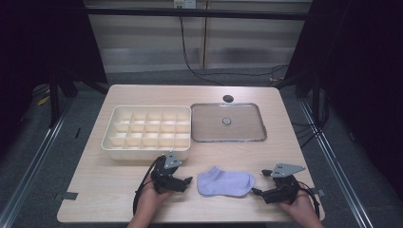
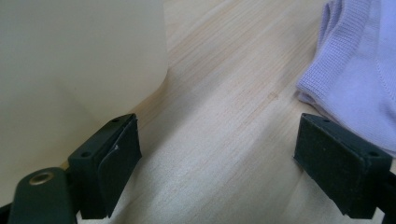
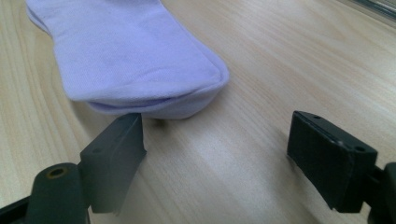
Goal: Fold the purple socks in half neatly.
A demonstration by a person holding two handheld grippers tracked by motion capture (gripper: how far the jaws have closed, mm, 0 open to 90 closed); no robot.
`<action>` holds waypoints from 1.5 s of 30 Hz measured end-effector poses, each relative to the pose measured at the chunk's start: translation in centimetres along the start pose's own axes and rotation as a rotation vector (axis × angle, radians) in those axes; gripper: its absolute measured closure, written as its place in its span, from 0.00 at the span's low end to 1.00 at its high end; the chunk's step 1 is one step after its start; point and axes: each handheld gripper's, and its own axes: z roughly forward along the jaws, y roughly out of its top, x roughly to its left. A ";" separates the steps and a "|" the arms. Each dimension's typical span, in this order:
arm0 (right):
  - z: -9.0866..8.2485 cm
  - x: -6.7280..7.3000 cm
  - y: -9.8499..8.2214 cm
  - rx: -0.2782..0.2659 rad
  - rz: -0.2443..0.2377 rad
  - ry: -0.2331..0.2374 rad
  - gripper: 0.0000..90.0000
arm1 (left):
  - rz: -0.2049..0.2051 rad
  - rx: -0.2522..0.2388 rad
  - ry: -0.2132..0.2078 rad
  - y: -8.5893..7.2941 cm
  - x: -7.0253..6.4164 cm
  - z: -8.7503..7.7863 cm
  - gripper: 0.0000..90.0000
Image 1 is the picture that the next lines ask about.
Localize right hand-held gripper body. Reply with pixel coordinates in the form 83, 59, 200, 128
263, 162, 307, 205

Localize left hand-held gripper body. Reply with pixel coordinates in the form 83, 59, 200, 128
150, 151, 185, 195

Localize light purple sock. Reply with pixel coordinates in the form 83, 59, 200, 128
196, 165, 257, 199

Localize cream divided storage box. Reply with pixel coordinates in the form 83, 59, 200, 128
101, 104, 192, 162

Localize person's right hand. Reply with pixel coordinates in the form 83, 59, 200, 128
278, 189, 318, 223

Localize person's left hand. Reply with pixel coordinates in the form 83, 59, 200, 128
136, 176, 174, 220

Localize grey tape strip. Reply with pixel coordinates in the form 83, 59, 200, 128
308, 187, 327, 198
53, 191, 79, 202

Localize transparent lid with knob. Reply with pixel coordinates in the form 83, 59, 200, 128
190, 102, 268, 143

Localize dark curtain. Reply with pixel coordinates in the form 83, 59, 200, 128
283, 0, 403, 200
0, 0, 108, 160

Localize black stand leg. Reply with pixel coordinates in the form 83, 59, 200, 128
47, 74, 62, 129

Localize black horizontal bar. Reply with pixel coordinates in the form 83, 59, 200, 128
83, 7, 314, 22

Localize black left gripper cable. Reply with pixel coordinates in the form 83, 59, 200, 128
132, 154, 167, 217

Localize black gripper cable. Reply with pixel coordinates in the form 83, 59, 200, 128
132, 154, 167, 217
297, 180, 321, 219

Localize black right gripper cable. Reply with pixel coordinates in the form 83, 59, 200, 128
297, 180, 321, 219

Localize metal floor rail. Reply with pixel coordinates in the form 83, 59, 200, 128
0, 96, 74, 228
298, 99, 374, 228

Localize black floor cables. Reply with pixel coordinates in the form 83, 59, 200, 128
290, 88, 331, 150

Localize black wall cable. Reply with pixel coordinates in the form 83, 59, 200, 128
178, 15, 290, 87

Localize white wall socket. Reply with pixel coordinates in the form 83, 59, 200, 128
172, 0, 198, 10

